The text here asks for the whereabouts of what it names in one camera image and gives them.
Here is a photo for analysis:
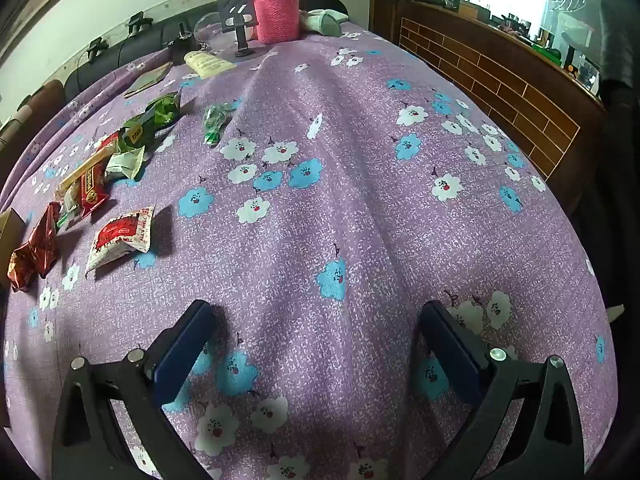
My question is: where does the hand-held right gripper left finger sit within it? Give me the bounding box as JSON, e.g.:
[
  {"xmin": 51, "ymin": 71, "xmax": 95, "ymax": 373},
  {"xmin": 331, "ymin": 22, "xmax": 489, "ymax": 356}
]
[{"xmin": 50, "ymin": 299, "xmax": 221, "ymax": 480}]

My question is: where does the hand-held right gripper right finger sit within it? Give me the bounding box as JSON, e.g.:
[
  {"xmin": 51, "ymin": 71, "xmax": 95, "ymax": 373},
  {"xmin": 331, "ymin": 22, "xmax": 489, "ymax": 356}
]
[{"xmin": 419, "ymin": 300, "xmax": 586, "ymax": 480}]

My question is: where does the red snack bar packet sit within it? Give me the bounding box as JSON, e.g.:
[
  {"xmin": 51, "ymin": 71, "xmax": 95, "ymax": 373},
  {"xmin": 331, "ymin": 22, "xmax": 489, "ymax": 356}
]
[{"xmin": 75, "ymin": 165, "xmax": 111, "ymax": 220}]

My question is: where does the clear green-ended wafer packet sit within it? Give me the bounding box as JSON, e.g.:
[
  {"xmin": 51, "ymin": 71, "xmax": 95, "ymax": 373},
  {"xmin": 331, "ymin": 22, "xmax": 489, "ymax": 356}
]
[{"xmin": 54, "ymin": 187, "xmax": 81, "ymax": 231}]

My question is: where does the pale green-white snack packet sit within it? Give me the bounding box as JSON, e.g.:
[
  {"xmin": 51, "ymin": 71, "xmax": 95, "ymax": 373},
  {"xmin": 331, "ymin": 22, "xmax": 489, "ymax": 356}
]
[{"xmin": 104, "ymin": 146, "xmax": 147, "ymax": 183}]

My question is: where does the beige biscuit packet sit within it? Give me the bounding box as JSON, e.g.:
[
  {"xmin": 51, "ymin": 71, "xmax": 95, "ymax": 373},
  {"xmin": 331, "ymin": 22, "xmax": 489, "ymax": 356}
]
[{"xmin": 56, "ymin": 147, "xmax": 118, "ymax": 201}]

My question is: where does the cardboard box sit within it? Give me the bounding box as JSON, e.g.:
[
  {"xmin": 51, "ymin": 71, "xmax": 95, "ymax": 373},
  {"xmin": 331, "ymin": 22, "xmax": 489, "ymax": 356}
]
[{"xmin": 0, "ymin": 207, "xmax": 25, "ymax": 288}]

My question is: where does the green yellow-label snack packet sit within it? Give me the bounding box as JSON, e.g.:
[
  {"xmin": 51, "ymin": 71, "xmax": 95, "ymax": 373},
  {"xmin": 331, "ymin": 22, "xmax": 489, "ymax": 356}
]
[{"xmin": 116, "ymin": 112, "xmax": 161, "ymax": 153}]

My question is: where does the clear green candy packet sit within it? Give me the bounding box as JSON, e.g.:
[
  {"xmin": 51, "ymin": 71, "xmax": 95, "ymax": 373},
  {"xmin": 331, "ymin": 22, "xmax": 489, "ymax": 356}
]
[{"xmin": 201, "ymin": 101, "xmax": 238, "ymax": 146}]

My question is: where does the purple floral tablecloth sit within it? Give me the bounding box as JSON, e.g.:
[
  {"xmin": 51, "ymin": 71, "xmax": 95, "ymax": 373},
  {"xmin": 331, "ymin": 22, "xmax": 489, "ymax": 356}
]
[{"xmin": 0, "ymin": 20, "xmax": 618, "ymax": 480}]

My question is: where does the small booklet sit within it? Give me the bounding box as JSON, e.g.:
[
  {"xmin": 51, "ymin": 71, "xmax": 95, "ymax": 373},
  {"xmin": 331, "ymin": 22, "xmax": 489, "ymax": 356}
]
[{"xmin": 123, "ymin": 61, "xmax": 174, "ymax": 99}]

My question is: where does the brown sofa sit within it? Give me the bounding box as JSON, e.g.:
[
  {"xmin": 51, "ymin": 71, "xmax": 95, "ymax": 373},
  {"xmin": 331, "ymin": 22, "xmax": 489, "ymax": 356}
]
[{"xmin": 0, "ymin": 80, "xmax": 67, "ymax": 133}]

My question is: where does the yellow long packet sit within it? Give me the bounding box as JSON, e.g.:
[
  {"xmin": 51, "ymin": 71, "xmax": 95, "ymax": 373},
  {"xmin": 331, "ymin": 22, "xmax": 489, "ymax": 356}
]
[{"xmin": 184, "ymin": 50, "xmax": 237, "ymax": 80}]

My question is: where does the black leather sofa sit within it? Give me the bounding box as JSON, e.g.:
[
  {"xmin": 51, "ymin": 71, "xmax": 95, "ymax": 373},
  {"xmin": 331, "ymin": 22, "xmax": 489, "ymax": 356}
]
[{"xmin": 65, "ymin": 0, "xmax": 351, "ymax": 103}]

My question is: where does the black power adapter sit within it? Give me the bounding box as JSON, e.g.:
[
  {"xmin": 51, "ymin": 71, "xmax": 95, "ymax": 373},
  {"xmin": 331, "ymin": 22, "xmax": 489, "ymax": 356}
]
[{"xmin": 167, "ymin": 22, "xmax": 201, "ymax": 66}]

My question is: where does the clear round container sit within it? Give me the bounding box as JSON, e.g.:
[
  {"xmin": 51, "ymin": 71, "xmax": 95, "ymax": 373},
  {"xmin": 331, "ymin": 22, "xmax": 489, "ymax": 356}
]
[{"xmin": 192, "ymin": 10, "xmax": 226, "ymax": 53}]

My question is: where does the black phone stand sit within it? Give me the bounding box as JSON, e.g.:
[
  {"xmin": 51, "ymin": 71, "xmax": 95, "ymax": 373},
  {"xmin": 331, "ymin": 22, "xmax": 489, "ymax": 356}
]
[{"xmin": 217, "ymin": 0, "xmax": 268, "ymax": 61}]

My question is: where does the light green cloth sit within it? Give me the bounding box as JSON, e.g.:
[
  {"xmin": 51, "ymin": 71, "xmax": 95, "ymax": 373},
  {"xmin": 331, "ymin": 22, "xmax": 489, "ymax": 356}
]
[{"xmin": 300, "ymin": 8, "xmax": 349, "ymax": 37}]

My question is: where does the pink knit-sleeved bottle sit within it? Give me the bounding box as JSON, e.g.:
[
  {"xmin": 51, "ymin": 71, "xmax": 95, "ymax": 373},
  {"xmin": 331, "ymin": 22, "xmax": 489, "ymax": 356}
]
[{"xmin": 251, "ymin": 0, "xmax": 301, "ymax": 45}]

